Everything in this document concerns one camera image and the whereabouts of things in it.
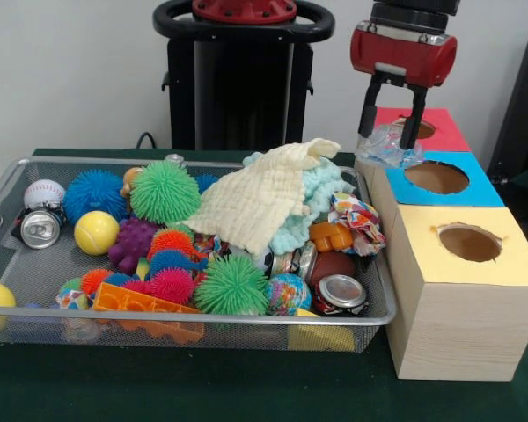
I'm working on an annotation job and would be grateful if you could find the black can with silver end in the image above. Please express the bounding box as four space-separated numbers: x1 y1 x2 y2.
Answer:
18 203 67 251

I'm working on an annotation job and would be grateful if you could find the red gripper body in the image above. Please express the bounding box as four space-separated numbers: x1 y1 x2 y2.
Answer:
350 24 458 88

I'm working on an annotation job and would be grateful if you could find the cream cloth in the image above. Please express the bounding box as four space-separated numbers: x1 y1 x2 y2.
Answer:
182 136 342 256

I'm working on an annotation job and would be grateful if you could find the mint green cloth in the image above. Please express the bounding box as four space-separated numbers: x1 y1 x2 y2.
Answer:
244 151 357 256

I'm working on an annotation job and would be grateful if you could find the white baseball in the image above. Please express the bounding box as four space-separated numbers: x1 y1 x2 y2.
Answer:
23 178 66 210

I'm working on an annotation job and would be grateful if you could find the large green fuzzy ball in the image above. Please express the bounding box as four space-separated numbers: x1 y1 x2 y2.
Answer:
129 159 202 225

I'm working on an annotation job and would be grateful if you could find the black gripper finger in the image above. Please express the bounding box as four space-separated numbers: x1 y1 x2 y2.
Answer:
398 85 429 150
358 73 386 140

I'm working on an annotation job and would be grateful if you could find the black panel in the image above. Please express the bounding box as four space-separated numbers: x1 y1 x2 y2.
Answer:
487 28 528 177

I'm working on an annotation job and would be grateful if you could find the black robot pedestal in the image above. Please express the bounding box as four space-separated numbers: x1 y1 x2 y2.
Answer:
152 0 336 153

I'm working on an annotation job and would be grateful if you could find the green fuzzy ball with eyes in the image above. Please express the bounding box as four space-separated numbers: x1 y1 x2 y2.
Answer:
193 253 270 317

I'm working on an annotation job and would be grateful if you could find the wooden box with three holes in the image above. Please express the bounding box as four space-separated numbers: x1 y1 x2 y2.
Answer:
354 106 528 382

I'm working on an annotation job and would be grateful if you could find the crushed clear plastic cup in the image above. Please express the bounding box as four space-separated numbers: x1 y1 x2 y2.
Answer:
355 122 424 169

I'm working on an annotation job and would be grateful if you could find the shallow mesh bin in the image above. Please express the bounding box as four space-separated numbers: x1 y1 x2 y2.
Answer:
0 156 397 353

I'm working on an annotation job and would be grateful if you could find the crushed can with silver end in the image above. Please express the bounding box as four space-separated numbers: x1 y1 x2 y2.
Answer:
312 273 370 317

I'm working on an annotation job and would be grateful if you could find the blue spiky ball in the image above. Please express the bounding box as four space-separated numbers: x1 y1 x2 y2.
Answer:
63 169 129 223

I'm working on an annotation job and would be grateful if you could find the black cable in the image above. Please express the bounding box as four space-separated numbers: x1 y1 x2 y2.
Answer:
135 130 159 150

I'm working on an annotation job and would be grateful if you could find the yellow tennis ball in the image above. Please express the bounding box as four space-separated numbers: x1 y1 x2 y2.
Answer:
73 210 121 256

